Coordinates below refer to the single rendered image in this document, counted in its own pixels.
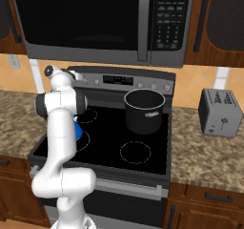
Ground steel stove with black hob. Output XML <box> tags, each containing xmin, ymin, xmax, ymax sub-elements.
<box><xmin>27</xmin><ymin>65</ymin><xmax>177</xmax><ymax>229</ymax></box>

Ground blue kettle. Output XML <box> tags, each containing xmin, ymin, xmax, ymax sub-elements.
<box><xmin>73</xmin><ymin>117</ymin><xmax>85</xmax><ymax>142</ymax></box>

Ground black cooking pot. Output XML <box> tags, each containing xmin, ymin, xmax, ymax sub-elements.
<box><xmin>123</xmin><ymin>88</ymin><xmax>167</xmax><ymax>135</ymax></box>

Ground black and steel microwave oven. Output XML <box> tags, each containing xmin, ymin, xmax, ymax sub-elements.
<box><xmin>9</xmin><ymin>0</ymin><xmax>195</xmax><ymax>69</ymax></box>

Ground grey toaster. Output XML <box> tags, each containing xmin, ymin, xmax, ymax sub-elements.
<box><xmin>197</xmin><ymin>88</ymin><xmax>244</xmax><ymax>139</ymax></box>

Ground black oven door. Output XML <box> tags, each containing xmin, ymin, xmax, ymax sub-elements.
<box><xmin>40</xmin><ymin>188</ymin><xmax>170</xmax><ymax>229</ymax></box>

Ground brown wooden drawer front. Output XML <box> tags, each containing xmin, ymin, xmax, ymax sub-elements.
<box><xmin>183</xmin><ymin>183</ymin><xmax>244</xmax><ymax>216</ymax></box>
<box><xmin>0</xmin><ymin>156</ymin><xmax>33</xmax><ymax>177</ymax></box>

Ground brown base cupboard door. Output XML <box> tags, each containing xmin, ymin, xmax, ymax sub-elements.
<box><xmin>0</xmin><ymin>171</ymin><xmax>52</xmax><ymax>228</ymax></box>
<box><xmin>162</xmin><ymin>201</ymin><xmax>244</xmax><ymax>229</ymax></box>

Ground steel oven door handle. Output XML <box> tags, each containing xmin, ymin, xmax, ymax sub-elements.
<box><xmin>29</xmin><ymin>164</ymin><xmax>164</xmax><ymax>202</ymax></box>

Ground grey microwave door handle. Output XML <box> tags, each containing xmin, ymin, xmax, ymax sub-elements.
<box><xmin>137</xmin><ymin>0</ymin><xmax>152</xmax><ymax>63</ymax></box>

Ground brown wall cupboard door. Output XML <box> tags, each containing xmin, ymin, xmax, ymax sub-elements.
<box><xmin>0</xmin><ymin>0</ymin><xmax>29</xmax><ymax>55</ymax></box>
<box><xmin>183</xmin><ymin>0</ymin><xmax>244</xmax><ymax>69</ymax></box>

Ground white wall socket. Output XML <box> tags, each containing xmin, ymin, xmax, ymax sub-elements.
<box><xmin>7</xmin><ymin>53</ymin><xmax>22</xmax><ymax>70</ymax></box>

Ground black cupboard door handle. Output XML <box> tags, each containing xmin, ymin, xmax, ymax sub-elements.
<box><xmin>167</xmin><ymin>203</ymin><xmax>176</xmax><ymax>229</ymax></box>
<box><xmin>1</xmin><ymin>0</ymin><xmax>23</xmax><ymax>45</ymax></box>
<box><xmin>193</xmin><ymin>0</ymin><xmax>212</xmax><ymax>53</ymax></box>

